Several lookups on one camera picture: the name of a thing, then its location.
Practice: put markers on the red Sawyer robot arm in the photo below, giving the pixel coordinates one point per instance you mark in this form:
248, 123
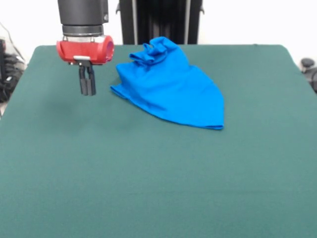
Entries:
81, 15

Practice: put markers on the dark green table cloth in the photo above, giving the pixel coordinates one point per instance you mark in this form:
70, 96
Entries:
158, 186

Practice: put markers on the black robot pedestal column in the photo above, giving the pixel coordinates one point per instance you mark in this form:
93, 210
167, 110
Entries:
161, 24

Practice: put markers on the grey stand foot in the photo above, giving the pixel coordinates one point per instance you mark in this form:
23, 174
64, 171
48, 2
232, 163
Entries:
308, 63

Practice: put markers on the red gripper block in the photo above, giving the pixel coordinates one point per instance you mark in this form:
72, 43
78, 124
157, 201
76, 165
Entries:
86, 50

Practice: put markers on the blue shirt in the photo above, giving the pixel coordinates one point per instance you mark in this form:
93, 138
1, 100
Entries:
173, 94

